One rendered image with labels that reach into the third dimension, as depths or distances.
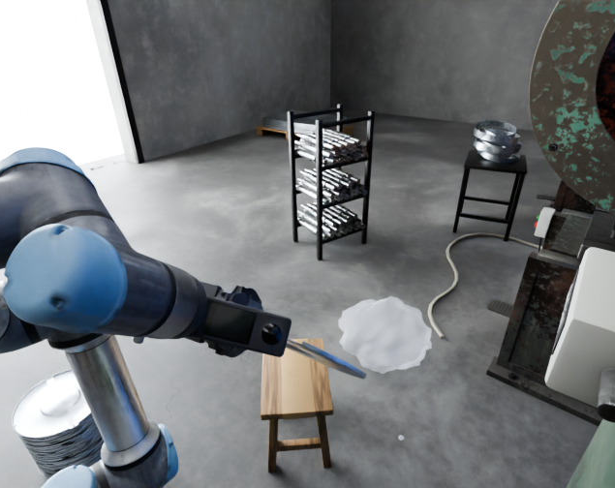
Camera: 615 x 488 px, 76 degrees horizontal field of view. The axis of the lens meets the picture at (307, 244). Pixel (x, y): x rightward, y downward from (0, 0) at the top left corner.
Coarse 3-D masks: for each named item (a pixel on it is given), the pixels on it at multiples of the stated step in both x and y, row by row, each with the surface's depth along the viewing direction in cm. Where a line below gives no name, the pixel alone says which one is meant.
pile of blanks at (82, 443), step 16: (16, 432) 130; (64, 432) 129; (80, 432) 134; (96, 432) 139; (32, 448) 130; (48, 448) 130; (64, 448) 133; (80, 448) 135; (96, 448) 141; (48, 464) 134; (64, 464) 135; (80, 464) 139
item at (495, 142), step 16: (512, 128) 277; (480, 144) 276; (496, 144) 293; (512, 144) 267; (480, 160) 284; (496, 160) 279; (512, 160) 277; (464, 176) 280; (464, 192) 321; (512, 192) 305; (512, 208) 276
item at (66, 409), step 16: (48, 384) 146; (64, 384) 146; (32, 400) 140; (48, 400) 139; (64, 400) 139; (80, 400) 139; (16, 416) 134; (32, 416) 134; (48, 416) 134; (64, 416) 134; (80, 416) 134; (32, 432) 129; (48, 432) 129
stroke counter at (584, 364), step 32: (608, 256) 19; (576, 288) 17; (608, 288) 17; (576, 320) 15; (608, 320) 15; (576, 352) 16; (608, 352) 15; (576, 384) 16; (608, 384) 14; (608, 416) 14
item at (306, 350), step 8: (288, 344) 75; (296, 344) 56; (304, 344) 55; (296, 352) 82; (304, 352) 74; (312, 352) 59; (320, 352) 56; (320, 360) 71; (328, 360) 59; (336, 360) 57; (336, 368) 71; (344, 368) 61; (352, 368) 59; (360, 376) 62
